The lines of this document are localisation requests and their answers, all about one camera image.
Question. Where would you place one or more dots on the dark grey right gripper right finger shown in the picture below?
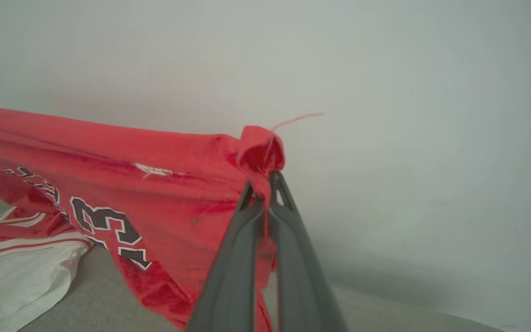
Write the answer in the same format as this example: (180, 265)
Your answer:
(300, 286)

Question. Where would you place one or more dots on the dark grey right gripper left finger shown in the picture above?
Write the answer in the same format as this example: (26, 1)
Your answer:
(235, 276)

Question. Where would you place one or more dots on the red and white basketball jersey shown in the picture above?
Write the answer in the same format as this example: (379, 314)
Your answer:
(109, 157)

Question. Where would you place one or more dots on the grey fabric sofa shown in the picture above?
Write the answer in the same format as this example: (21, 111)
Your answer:
(102, 299)

